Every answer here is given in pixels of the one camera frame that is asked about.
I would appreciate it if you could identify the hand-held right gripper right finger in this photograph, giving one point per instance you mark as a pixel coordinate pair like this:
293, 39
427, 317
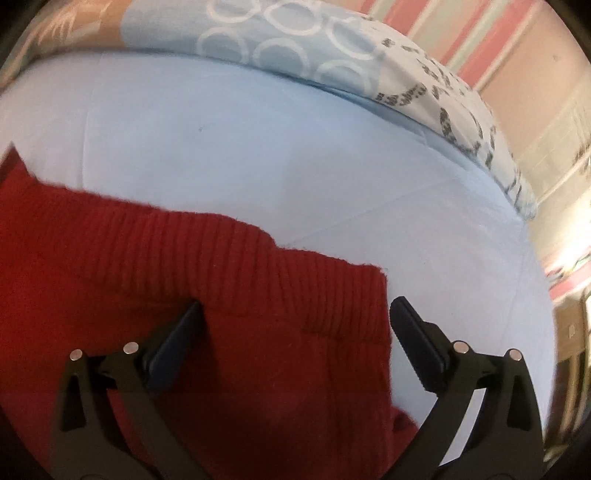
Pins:
415, 346

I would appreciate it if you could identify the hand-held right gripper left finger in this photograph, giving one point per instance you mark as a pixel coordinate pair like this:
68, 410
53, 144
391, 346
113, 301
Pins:
178, 346

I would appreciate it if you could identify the red knit sweater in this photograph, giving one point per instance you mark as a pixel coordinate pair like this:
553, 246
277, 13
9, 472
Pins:
184, 258

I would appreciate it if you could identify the wooden dresser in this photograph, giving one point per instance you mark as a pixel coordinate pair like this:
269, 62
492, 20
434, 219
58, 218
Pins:
575, 323

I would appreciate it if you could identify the white wardrobe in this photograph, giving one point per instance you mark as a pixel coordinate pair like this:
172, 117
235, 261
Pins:
554, 152

